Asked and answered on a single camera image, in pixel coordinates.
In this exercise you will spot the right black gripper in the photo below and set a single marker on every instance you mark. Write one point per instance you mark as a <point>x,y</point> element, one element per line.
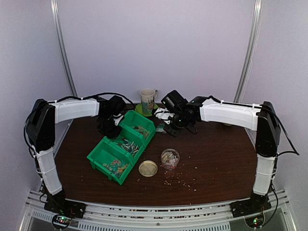
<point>173,132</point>

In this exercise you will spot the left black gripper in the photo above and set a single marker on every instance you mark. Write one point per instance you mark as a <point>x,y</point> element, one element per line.
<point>112,134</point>

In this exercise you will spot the silver metal scoop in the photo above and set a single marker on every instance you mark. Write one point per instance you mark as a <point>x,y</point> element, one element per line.
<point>160,128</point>

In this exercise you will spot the green candy bin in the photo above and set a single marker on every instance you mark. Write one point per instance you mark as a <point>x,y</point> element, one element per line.
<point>140,125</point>
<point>130,143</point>
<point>111,160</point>

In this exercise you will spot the clear plastic round container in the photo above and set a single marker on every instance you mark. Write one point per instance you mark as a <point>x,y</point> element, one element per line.
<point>170,159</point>

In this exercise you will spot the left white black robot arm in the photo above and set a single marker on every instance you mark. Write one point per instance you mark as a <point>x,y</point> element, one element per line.
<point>39,131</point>

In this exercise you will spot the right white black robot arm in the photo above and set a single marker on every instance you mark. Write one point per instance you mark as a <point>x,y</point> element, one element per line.
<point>178,113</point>

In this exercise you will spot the green saucer plate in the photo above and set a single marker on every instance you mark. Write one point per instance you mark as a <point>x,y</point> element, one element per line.
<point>146,108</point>

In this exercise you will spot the patterned ceramic mug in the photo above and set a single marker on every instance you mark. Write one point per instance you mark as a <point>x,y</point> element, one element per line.
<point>148,95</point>

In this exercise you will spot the gold round lid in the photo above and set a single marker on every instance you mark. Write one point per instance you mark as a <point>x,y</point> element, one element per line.
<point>148,168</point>

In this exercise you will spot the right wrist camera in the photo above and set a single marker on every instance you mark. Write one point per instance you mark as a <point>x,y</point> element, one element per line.
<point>164,115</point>

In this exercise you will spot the front aluminium rail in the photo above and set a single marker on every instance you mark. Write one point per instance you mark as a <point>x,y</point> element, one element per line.
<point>203,217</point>

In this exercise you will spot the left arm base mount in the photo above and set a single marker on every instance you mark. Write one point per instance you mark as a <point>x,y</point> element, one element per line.
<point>65,207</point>

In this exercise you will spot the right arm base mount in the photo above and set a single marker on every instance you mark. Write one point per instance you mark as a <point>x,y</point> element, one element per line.
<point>248,207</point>

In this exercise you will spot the left aluminium frame post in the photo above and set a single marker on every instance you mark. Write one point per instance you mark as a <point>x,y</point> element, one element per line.
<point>59,33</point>

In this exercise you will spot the aluminium frame post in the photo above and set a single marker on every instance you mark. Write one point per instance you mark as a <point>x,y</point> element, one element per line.
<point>59,33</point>
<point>251,46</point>

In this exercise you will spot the right aluminium frame post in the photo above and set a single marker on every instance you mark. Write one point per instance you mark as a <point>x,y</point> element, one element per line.
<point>251,46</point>

